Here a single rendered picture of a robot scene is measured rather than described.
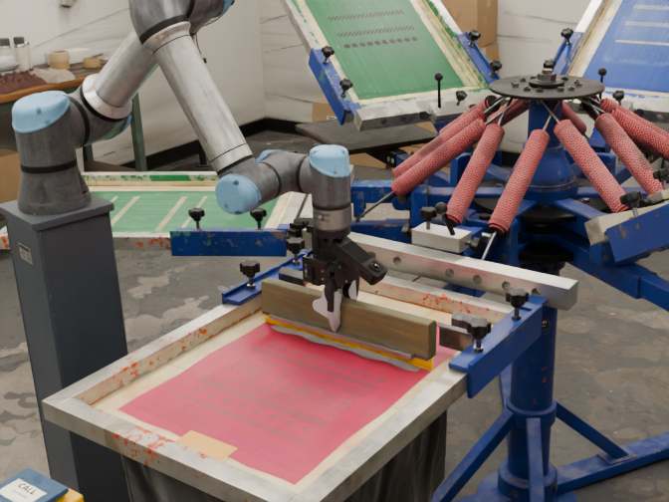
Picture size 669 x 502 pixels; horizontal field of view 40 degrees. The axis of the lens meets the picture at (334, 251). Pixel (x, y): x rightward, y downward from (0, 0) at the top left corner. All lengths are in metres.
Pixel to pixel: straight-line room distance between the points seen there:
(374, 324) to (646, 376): 2.17
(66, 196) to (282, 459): 0.78
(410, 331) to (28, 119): 0.88
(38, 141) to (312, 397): 0.77
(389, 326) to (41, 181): 0.78
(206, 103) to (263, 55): 5.74
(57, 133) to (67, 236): 0.21
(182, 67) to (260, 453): 0.69
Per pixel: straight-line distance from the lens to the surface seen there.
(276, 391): 1.72
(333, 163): 1.71
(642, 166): 2.35
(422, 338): 1.74
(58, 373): 2.13
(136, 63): 1.95
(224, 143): 1.68
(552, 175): 2.52
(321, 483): 1.42
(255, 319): 2.00
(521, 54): 6.22
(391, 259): 2.12
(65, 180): 2.01
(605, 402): 3.61
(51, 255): 2.02
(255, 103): 7.41
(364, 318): 1.80
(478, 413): 3.48
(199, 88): 1.69
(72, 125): 2.02
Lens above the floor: 1.81
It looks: 22 degrees down
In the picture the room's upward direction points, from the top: 2 degrees counter-clockwise
